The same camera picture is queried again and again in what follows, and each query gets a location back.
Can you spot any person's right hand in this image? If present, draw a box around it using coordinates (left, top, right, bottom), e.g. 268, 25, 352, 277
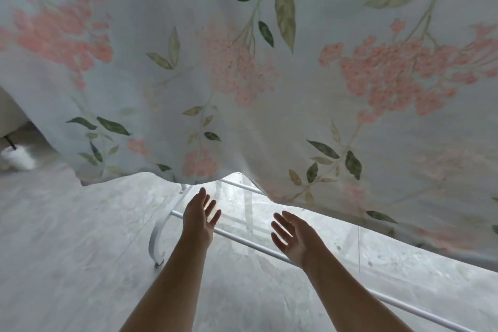
270, 210, 328, 271

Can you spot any person's left hand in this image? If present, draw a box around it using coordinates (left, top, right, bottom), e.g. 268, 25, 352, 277
182, 187, 223, 247

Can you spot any white metal drying rack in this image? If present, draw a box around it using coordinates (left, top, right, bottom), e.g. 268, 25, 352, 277
147, 179, 477, 332

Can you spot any floral light blue bedsheet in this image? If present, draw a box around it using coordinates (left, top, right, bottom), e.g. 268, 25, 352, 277
0, 0, 498, 270

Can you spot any person's right forearm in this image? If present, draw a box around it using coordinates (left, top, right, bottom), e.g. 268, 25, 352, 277
303, 244, 413, 332

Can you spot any person's left forearm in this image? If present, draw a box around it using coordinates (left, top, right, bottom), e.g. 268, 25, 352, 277
120, 240, 213, 332

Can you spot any white crumpled floor item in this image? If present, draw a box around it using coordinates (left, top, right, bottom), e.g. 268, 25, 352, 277
0, 145, 38, 172

